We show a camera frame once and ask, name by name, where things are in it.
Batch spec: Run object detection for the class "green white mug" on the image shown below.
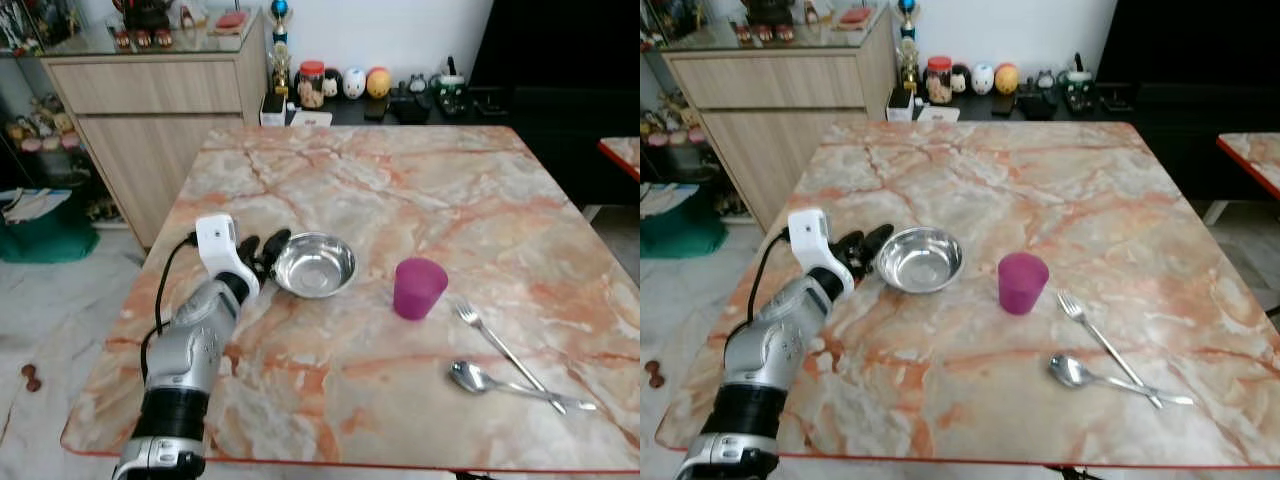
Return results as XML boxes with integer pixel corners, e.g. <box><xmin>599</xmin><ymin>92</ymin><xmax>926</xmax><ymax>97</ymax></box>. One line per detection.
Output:
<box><xmin>432</xmin><ymin>58</ymin><xmax>471</xmax><ymax>113</ymax></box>
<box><xmin>1060</xmin><ymin>53</ymin><xmax>1097</xmax><ymax>109</ymax></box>

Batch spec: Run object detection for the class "gold blue trophy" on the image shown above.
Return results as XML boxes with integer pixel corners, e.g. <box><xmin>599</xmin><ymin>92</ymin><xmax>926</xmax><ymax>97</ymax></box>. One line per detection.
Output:
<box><xmin>895</xmin><ymin>0</ymin><xmax>921</xmax><ymax>96</ymax></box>
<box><xmin>268</xmin><ymin>0</ymin><xmax>293</xmax><ymax>101</ymax></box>

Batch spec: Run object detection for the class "green bin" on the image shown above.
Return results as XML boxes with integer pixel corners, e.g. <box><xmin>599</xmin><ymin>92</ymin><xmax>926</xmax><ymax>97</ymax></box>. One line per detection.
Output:
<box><xmin>640</xmin><ymin>183</ymin><xmax>728</xmax><ymax>259</ymax></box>
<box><xmin>0</xmin><ymin>188</ymin><xmax>99</xmax><ymax>263</ymax></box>

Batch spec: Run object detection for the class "light wooden cabinet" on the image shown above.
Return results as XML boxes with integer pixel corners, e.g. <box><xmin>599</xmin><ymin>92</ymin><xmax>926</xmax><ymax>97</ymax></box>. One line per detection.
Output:
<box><xmin>40</xmin><ymin>10</ymin><xmax>271</xmax><ymax>249</ymax></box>
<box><xmin>660</xmin><ymin>5</ymin><xmax>896</xmax><ymax>233</ymax></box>

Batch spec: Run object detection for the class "black television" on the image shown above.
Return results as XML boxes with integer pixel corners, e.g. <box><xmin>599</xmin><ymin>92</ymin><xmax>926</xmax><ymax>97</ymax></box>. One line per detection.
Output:
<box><xmin>1098</xmin><ymin>0</ymin><xmax>1280</xmax><ymax>85</ymax></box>
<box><xmin>472</xmin><ymin>0</ymin><xmax>641</xmax><ymax>89</ymax></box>

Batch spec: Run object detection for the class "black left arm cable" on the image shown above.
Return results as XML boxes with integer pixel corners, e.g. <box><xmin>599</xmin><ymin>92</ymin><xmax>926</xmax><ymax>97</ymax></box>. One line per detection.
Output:
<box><xmin>140</xmin><ymin>232</ymin><xmax>199</xmax><ymax>386</ymax></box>
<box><xmin>722</xmin><ymin>226</ymin><xmax>793</xmax><ymax>381</ymax></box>

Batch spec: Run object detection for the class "steel spoon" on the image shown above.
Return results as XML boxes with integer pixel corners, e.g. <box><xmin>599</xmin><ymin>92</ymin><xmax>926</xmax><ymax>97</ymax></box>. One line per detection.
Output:
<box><xmin>448</xmin><ymin>361</ymin><xmax>599</xmax><ymax>412</ymax></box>
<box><xmin>1048</xmin><ymin>354</ymin><xmax>1195</xmax><ymax>406</ymax></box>

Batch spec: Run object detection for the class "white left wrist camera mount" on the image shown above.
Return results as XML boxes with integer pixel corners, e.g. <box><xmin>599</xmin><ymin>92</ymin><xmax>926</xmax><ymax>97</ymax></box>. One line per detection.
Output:
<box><xmin>196</xmin><ymin>214</ymin><xmax>263</xmax><ymax>301</ymax></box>
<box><xmin>788</xmin><ymin>207</ymin><xmax>856</xmax><ymax>296</ymax></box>

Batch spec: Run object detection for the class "purple plastic cup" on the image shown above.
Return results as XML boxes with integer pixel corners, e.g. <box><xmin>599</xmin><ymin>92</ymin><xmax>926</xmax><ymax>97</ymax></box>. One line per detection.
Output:
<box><xmin>997</xmin><ymin>252</ymin><xmax>1050</xmax><ymax>316</ymax></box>
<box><xmin>393</xmin><ymin>257</ymin><xmax>449</xmax><ymax>321</ymax></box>

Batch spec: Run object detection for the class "marble table with red edge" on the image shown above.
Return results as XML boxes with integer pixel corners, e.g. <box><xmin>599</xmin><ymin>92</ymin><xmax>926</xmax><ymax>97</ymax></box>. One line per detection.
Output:
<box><xmin>60</xmin><ymin>125</ymin><xmax>641</xmax><ymax>473</ymax></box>
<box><xmin>655</xmin><ymin>120</ymin><xmax>1280</xmax><ymax>469</ymax></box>
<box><xmin>598</xmin><ymin>137</ymin><xmax>641</xmax><ymax>183</ymax></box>
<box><xmin>1216</xmin><ymin>132</ymin><xmax>1280</xmax><ymax>201</ymax></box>

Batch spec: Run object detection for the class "stainless steel bowl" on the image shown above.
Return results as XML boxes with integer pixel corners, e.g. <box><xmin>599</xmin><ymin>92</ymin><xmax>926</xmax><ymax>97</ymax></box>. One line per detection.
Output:
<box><xmin>874</xmin><ymin>226</ymin><xmax>966</xmax><ymax>295</ymax></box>
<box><xmin>272</xmin><ymin>232</ymin><xmax>357</xmax><ymax>299</ymax></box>

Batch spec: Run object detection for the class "red-lidded glass jar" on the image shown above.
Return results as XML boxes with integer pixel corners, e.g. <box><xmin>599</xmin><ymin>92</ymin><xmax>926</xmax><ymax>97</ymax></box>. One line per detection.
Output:
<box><xmin>924</xmin><ymin>56</ymin><xmax>954</xmax><ymax>105</ymax></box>
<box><xmin>297</xmin><ymin>61</ymin><xmax>327</xmax><ymax>110</ymax></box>

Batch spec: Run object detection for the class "dark statue with red base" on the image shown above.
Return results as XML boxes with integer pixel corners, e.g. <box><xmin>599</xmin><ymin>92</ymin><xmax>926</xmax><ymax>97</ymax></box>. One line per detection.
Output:
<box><xmin>740</xmin><ymin>0</ymin><xmax>801</xmax><ymax>43</ymax></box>
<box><xmin>112</xmin><ymin>0</ymin><xmax>176</xmax><ymax>49</ymax></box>

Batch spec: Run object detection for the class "glass display shelf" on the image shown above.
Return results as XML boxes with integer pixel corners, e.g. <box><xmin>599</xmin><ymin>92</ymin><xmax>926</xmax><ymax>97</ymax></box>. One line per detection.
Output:
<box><xmin>640</xmin><ymin>0</ymin><xmax>746</xmax><ymax>216</ymax></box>
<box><xmin>0</xmin><ymin>0</ymin><xmax>111</xmax><ymax>221</ymax></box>

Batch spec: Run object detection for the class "steel fork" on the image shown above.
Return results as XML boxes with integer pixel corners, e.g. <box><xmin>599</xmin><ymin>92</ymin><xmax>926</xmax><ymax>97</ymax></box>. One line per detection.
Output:
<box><xmin>456</xmin><ymin>300</ymin><xmax>568</xmax><ymax>415</ymax></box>
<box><xmin>1057</xmin><ymin>291</ymin><xmax>1164</xmax><ymax>409</ymax></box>

